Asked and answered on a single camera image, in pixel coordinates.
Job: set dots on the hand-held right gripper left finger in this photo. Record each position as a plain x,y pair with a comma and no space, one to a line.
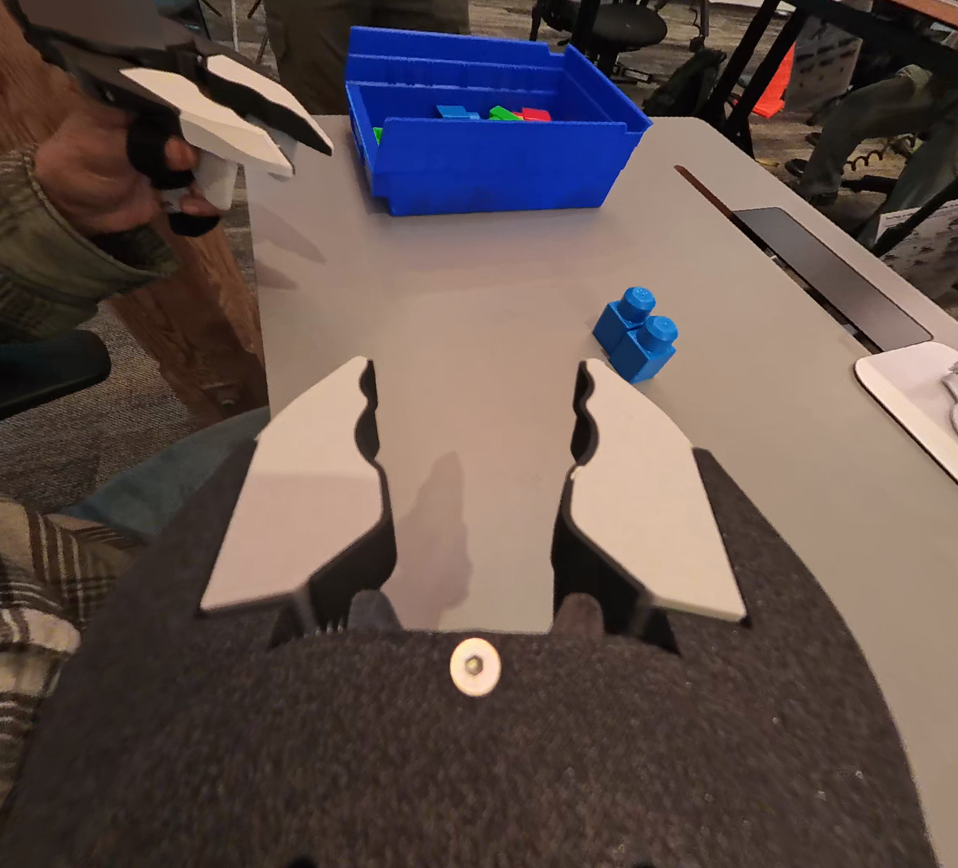
299,501

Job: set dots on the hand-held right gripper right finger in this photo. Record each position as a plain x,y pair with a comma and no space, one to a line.
651,508

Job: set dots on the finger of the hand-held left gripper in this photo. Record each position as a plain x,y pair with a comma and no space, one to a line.
251,78
217,127

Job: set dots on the blue mega block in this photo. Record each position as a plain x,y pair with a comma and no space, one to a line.
456,112
651,355
617,325

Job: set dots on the blue plastic bin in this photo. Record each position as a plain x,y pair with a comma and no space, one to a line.
486,164

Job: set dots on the red mega block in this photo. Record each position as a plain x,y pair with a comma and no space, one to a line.
537,114

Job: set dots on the person's left hand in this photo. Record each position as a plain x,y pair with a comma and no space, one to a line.
82,172

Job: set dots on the person's blue jeans leg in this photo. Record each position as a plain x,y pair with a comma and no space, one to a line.
165,471

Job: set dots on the person's plaid shirt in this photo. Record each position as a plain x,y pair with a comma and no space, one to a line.
45,583

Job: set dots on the white rectangular mat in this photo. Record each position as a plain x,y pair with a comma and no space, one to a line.
905,389

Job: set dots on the black chair armrest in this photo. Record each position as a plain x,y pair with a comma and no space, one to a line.
52,366

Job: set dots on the printed paper sheet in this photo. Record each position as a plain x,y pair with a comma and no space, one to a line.
928,254

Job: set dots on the dark backpack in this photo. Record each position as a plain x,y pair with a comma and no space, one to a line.
688,82

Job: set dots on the orange bag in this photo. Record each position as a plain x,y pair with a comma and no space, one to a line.
775,89

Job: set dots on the grey box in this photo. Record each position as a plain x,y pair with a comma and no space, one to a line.
823,59

